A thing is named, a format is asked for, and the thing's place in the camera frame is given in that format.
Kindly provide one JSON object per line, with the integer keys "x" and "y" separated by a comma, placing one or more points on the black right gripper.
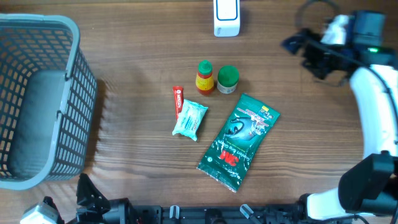
{"x": 311, "y": 56}

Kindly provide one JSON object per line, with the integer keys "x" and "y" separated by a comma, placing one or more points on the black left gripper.
{"x": 98, "y": 205}

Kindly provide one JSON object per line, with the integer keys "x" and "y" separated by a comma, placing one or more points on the white jar green lid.
{"x": 228, "y": 77}

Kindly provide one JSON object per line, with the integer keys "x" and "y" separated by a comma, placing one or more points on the green 3M gloves packet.
{"x": 230, "y": 155}

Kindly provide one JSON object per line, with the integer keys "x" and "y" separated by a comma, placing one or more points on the red sauce bottle green cap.
{"x": 204, "y": 79}

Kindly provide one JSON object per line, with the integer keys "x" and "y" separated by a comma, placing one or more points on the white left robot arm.
{"x": 121, "y": 211}

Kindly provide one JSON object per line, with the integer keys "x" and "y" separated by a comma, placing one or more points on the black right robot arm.
{"x": 353, "y": 44}

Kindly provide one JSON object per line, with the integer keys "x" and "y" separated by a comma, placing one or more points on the white barcode scanner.
{"x": 226, "y": 14}

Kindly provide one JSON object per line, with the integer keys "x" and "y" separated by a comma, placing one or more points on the grey plastic shopping basket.
{"x": 48, "y": 96}

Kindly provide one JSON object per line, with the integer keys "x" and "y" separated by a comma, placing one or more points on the red Nescafe stick sachet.
{"x": 178, "y": 99}

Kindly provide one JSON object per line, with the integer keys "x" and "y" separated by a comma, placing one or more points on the mint green wipes packet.
{"x": 189, "y": 119}

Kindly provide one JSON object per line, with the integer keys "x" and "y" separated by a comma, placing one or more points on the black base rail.
{"x": 283, "y": 214}

